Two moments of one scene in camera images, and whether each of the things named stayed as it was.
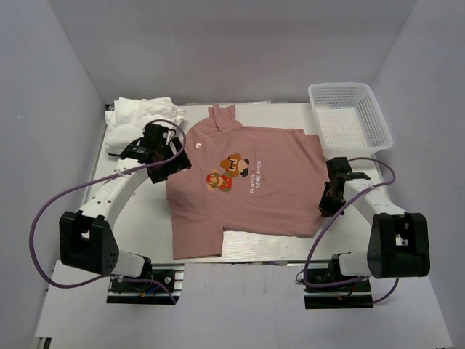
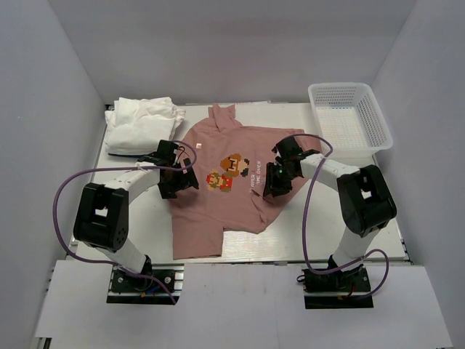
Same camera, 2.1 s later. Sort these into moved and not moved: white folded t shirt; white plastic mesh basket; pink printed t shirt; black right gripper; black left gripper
Moved: black right gripper; pink printed t shirt; black left gripper
Not moved: white folded t shirt; white plastic mesh basket
